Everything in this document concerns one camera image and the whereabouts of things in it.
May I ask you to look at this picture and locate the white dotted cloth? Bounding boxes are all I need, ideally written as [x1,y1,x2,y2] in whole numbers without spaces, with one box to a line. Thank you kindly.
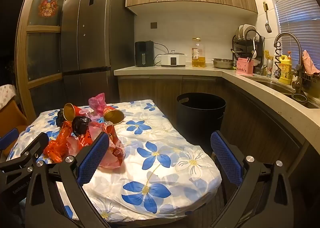
[0,84,16,109]

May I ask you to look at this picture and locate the hanging metal spatula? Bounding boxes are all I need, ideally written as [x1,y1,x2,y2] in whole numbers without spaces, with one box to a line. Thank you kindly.
[262,1,272,34]

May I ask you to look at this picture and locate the black trash bin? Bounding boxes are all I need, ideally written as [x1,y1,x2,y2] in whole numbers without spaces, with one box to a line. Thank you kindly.
[176,92,227,155]

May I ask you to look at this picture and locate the sink strainer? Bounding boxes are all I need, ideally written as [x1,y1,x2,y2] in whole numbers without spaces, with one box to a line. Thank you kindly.
[292,93,308,103]

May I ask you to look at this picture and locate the grey refrigerator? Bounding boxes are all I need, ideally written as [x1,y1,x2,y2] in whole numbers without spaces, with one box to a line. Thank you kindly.
[61,0,135,108]

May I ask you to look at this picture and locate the pink utensil holder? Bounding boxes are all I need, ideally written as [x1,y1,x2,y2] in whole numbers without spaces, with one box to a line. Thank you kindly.
[236,57,254,76]

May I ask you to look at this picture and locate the steel sink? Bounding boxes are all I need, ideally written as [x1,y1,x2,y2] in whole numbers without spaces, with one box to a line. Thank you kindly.
[252,79,320,109]

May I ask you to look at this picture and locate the black plastic bag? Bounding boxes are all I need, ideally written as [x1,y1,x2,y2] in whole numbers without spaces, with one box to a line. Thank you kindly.
[72,116,93,136]

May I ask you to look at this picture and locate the pale pink red-printed bag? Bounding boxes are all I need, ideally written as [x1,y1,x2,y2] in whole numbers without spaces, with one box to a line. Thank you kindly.
[87,120,125,169]

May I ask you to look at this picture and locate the black air fryer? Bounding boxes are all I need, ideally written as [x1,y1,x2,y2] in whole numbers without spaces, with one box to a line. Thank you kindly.
[135,40,155,67]

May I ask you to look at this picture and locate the steel kitchen faucet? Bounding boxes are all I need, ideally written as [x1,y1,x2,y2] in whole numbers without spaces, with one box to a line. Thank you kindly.
[273,32,308,98]

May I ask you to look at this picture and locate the wooden glass door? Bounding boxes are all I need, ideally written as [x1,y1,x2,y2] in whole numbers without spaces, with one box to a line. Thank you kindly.
[15,0,83,125]

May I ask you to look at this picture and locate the red paper cup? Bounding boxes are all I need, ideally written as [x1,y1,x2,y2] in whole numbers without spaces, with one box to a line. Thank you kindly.
[103,106,125,125]
[64,103,83,121]

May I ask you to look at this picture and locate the steel bowl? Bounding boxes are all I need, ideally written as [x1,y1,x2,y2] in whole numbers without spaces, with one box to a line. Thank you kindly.
[212,58,237,69]

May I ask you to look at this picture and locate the white electric cooker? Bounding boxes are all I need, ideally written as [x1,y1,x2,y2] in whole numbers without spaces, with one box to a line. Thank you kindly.
[161,50,187,67]

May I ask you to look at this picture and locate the cooking oil bottle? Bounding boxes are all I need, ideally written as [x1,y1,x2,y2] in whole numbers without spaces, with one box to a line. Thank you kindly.
[191,37,206,68]

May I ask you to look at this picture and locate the silver drink can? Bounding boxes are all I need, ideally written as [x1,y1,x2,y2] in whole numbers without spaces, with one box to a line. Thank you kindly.
[265,59,275,78]

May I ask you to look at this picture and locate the pink plastic bag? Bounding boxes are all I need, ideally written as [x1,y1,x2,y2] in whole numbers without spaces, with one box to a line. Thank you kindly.
[89,93,108,116]

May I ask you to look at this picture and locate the light purple plastic bag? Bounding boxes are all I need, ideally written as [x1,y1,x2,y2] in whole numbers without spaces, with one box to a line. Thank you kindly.
[79,108,94,119]

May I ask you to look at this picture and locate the yellow detergent bottle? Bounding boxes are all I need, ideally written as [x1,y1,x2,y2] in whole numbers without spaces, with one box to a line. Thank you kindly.
[278,51,293,85]

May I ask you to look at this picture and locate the black dish rack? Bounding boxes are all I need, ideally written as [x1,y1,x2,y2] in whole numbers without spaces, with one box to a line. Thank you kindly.
[232,25,265,71]

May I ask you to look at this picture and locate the window blinds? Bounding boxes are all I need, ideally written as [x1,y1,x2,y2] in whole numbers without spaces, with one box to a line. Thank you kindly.
[261,0,320,68]

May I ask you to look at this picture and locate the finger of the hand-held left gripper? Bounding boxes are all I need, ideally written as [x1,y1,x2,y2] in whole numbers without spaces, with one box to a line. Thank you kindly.
[0,132,49,181]
[0,128,19,152]

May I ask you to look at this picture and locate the black power cable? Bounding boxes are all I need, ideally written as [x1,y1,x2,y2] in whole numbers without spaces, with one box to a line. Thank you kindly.
[153,42,173,67]

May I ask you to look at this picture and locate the white ladle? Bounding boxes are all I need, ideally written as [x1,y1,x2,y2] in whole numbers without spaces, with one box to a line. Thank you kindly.
[251,37,258,59]

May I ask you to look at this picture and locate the pink dish cloth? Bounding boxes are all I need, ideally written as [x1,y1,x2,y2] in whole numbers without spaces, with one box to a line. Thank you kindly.
[302,50,320,74]

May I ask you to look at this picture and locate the colourful door decoration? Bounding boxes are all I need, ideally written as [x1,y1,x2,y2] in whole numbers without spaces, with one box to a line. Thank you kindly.
[38,0,60,17]

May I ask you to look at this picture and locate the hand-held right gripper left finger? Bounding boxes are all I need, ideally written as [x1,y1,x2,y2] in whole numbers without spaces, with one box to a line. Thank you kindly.
[25,132,110,228]

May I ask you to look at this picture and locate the orange chair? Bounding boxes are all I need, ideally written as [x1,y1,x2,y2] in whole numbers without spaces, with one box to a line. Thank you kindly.
[0,99,28,135]

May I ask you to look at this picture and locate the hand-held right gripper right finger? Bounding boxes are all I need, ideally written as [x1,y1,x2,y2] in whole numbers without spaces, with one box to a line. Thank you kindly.
[210,130,295,228]

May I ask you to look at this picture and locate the blue floral tablecloth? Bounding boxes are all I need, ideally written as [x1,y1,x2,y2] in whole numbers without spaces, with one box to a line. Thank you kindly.
[6,98,222,223]

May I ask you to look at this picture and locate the orange-red plastic bag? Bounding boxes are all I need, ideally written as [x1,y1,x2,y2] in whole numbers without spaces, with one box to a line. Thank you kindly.
[44,121,86,163]

